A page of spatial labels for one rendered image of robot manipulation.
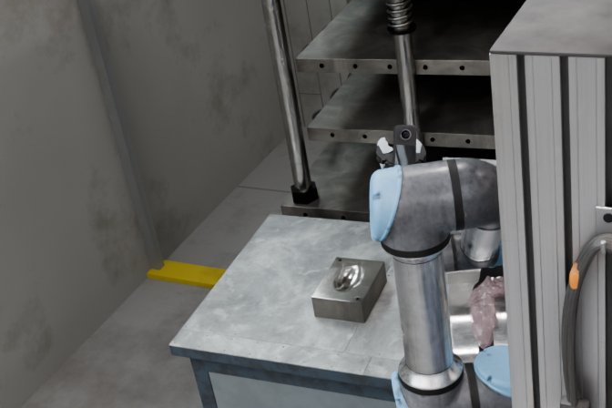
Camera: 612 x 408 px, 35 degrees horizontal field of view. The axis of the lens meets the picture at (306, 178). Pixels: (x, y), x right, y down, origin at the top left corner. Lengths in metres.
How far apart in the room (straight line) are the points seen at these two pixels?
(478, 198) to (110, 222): 2.93
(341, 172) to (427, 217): 1.94
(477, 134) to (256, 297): 0.85
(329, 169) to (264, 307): 0.84
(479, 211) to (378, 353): 1.09
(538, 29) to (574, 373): 0.41
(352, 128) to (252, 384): 0.92
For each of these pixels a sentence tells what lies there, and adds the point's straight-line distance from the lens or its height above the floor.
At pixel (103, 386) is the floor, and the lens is 4.01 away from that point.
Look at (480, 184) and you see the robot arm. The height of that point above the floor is 1.66.
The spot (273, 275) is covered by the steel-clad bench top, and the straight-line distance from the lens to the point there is 2.92.
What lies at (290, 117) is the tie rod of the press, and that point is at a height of 1.11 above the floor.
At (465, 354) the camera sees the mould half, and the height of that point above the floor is 0.86.
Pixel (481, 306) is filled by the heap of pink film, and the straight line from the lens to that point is 2.49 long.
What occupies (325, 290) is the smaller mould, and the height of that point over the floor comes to 0.87.
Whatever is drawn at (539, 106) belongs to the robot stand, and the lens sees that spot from 1.05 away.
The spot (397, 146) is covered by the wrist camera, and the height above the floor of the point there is 1.51.
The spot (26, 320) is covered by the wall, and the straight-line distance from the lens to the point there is 3.98.
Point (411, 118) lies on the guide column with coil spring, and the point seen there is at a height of 1.11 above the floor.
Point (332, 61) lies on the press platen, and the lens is 3.08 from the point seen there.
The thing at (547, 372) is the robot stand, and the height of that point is 1.60.
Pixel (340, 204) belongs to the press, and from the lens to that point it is 3.25.
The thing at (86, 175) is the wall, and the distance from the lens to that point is 4.13.
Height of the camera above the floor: 2.42
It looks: 28 degrees down
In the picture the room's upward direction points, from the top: 10 degrees counter-clockwise
